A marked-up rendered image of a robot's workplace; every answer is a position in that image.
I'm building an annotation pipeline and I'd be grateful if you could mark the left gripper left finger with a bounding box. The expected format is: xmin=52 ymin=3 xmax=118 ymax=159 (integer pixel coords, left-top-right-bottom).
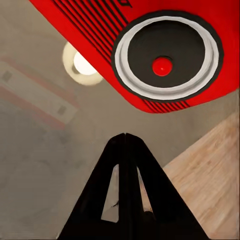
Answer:
xmin=58 ymin=133 xmax=133 ymax=240

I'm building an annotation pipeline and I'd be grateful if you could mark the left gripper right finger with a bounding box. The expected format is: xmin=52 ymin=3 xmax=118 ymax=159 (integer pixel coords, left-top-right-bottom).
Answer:
xmin=125 ymin=133 xmax=210 ymax=240

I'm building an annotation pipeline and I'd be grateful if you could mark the radio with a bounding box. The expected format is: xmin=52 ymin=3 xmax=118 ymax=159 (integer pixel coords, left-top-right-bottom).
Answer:
xmin=29 ymin=0 xmax=240 ymax=114

